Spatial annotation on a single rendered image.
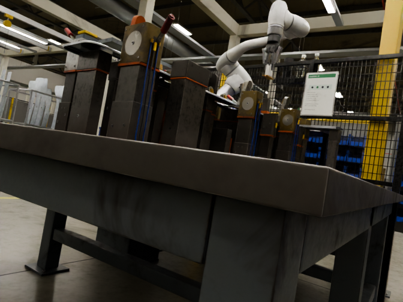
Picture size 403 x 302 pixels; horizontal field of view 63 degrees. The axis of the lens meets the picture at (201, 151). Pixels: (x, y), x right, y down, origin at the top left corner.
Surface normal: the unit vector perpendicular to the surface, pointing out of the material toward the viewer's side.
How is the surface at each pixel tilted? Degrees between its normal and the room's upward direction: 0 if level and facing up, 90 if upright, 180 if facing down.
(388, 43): 90
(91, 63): 90
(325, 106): 90
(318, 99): 90
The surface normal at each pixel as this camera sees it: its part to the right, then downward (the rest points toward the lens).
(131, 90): -0.63, -0.14
